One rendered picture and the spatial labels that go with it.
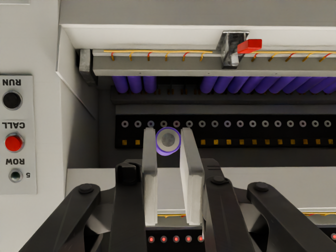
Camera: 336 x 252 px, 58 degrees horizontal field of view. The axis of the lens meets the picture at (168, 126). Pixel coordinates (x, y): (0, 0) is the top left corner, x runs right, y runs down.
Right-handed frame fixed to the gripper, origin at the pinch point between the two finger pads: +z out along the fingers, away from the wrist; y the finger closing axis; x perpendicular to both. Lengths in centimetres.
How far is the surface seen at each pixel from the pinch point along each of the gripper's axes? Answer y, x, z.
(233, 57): 7.4, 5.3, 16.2
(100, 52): -7.2, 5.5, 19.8
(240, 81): 10.4, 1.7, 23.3
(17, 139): -14.7, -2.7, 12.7
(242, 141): 12.8, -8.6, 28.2
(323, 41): 17.8, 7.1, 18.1
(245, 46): 6.9, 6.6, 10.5
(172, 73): 1.2, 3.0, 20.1
